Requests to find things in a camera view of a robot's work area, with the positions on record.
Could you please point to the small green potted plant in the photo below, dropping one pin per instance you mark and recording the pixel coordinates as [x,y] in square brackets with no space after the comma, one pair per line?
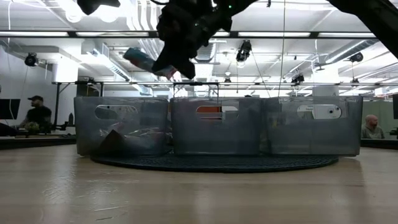
[32,127]

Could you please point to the white box with sockets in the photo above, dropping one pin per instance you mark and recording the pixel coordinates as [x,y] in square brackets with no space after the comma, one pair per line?
[323,112]

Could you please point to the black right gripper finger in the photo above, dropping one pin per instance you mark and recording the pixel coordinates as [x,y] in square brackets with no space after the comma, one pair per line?
[188,71]
[169,56]

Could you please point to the blue purple granola bar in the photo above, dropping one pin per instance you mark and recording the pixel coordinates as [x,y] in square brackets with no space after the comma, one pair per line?
[140,59]

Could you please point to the dark long table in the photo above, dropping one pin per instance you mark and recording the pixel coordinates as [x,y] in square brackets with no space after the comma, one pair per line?
[379,143]
[37,142]

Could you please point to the person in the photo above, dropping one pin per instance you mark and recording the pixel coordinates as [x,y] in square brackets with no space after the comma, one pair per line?
[38,115]
[371,130]

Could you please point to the grey translucent plastic bin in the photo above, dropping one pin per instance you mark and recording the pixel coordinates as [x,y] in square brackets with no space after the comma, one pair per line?
[217,137]
[311,137]
[87,130]

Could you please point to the silver ventilation duct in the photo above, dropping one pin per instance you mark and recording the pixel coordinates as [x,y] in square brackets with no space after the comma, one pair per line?
[205,54]

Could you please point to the orange object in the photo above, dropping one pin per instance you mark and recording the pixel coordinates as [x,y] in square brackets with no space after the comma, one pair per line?
[208,109]

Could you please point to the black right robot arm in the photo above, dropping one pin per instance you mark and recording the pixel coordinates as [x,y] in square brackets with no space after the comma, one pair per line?
[373,18]

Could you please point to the black ceiling spotlight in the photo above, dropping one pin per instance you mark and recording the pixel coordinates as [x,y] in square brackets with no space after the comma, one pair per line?
[244,51]
[31,59]
[297,79]
[356,57]

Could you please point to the round dark woven mat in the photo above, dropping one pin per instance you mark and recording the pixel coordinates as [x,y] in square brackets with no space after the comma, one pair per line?
[217,163]

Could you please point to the black monitor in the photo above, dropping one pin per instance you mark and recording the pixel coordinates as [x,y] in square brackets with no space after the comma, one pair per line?
[395,105]
[9,109]

